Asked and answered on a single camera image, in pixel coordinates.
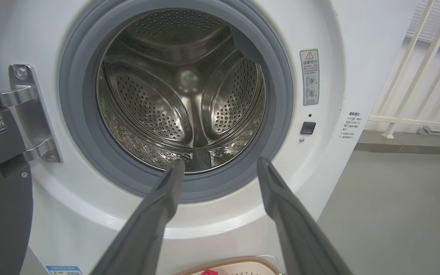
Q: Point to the white metal railing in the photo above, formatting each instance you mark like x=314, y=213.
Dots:
x=407, y=121

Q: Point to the silver metal door hinge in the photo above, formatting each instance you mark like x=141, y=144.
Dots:
x=33, y=114

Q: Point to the perforated steel washer drum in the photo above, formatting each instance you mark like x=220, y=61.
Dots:
x=147, y=103

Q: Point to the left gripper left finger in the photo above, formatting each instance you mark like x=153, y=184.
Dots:
x=147, y=229

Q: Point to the blue energy label sticker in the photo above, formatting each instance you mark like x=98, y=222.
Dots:
x=63, y=271

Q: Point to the cream basket with brown rim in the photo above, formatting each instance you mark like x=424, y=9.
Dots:
x=239, y=263

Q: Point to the grey warning sticker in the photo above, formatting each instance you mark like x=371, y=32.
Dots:
x=309, y=76

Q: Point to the red and white garment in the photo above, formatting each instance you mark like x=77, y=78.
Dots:
x=209, y=272

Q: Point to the grey slatted window blind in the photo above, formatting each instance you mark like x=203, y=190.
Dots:
x=434, y=19

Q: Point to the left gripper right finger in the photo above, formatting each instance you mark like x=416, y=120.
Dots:
x=296, y=229

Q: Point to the black round glass washer door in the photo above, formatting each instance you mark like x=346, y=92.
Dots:
x=2, y=198

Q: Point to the white front-load washing machine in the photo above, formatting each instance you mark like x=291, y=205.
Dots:
x=90, y=214

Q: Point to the printed black text label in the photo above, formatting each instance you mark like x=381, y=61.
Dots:
x=350, y=126

